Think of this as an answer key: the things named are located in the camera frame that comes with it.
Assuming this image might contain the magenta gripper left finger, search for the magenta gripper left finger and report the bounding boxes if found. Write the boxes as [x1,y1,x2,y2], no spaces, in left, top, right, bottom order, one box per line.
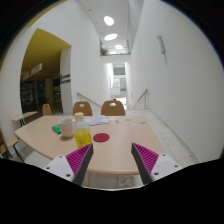
[44,144,94,186]

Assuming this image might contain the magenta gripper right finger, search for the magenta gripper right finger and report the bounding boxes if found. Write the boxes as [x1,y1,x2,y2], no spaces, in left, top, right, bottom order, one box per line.
[131,143,182,185]

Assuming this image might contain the yellow drink plastic bottle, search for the yellow drink plastic bottle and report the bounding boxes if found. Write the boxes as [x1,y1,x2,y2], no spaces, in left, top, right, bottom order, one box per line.
[74,112,91,148]

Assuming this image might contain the red round coaster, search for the red round coaster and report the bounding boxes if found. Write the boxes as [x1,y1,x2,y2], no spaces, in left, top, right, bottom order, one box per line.
[93,133,110,143]

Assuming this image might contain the white ceramic mug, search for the white ceramic mug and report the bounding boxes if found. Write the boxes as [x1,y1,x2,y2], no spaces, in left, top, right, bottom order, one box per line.
[58,119,75,138]

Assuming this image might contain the green flat object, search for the green flat object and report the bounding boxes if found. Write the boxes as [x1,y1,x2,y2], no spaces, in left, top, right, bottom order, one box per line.
[52,125,61,134]

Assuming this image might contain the colourful paper sheets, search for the colourful paper sheets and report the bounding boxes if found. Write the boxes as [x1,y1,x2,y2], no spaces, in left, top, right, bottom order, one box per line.
[84,115,109,126]

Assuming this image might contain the small scattered paper pieces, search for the small scattered paper pieces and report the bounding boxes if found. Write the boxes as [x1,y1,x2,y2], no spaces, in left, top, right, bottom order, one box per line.
[115,117,146,127]

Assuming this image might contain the wooden chair far left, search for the wooden chair far left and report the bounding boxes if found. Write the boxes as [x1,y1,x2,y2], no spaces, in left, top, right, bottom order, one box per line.
[42,104,52,115]

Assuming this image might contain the wooden chair near left edge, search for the wooden chair near left edge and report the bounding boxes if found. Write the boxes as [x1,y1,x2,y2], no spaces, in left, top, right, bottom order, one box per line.
[0,128,24,162]

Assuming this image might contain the wooden chair right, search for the wooden chair right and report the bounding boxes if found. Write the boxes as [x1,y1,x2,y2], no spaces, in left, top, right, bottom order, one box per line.
[101,100,125,116]

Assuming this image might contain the left stair handrail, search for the left stair handrail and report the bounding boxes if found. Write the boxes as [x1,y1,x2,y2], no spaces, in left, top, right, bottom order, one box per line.
[77,92,101,107]

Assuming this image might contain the stair handrail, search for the stair handrail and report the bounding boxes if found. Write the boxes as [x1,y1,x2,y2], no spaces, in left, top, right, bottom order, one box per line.
[77,92,101,107]
[130,89,148,109]

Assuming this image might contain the small side table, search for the small side table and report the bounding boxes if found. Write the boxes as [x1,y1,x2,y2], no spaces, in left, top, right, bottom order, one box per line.
[13,111,36,126]

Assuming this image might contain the right stair handrail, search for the right stair handrail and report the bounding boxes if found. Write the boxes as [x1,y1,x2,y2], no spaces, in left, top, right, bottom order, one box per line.
[130,89,148,109]

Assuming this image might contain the potted plant on balcony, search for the potted plant on balcony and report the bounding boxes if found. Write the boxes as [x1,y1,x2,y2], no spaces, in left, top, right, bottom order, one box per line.
[100,47,109,56]

